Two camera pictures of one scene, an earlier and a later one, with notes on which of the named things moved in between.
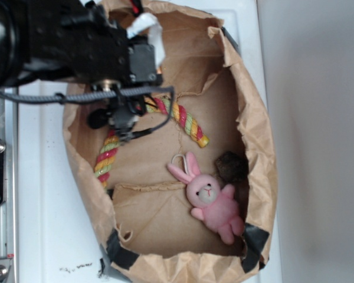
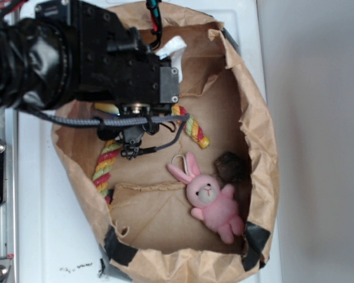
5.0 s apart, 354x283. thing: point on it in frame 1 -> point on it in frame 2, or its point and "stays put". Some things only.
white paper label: (146, 22) -> (174, 49)
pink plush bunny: (215, 206) stays put
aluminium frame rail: (3, 228) stays put
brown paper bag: (192, 200) stays put
